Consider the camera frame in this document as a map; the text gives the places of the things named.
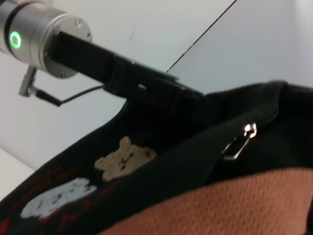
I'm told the black food bag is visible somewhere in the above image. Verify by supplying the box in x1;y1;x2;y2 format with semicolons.
0;79;313;235

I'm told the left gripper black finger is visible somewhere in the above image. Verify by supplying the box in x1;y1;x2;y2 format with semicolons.
105;64;200;115

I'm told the left gripper cable with plug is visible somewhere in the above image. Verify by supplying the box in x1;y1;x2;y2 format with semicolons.
18;66;105;107

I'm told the silver zipper pull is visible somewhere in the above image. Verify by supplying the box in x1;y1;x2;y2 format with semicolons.
221;122;258;161

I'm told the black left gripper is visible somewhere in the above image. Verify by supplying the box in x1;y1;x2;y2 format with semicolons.
47;30;205;97

